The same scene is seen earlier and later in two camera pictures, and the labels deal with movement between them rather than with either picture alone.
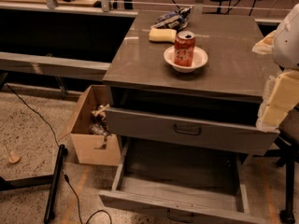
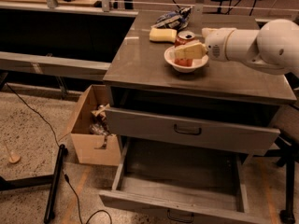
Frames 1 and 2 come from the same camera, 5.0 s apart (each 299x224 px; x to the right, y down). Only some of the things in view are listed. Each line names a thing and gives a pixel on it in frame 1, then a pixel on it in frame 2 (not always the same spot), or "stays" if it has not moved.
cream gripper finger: (265, 45) to (207, 31)
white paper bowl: (200, 58) stays
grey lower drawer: (159, 181) stays
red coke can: (184, 47) stays
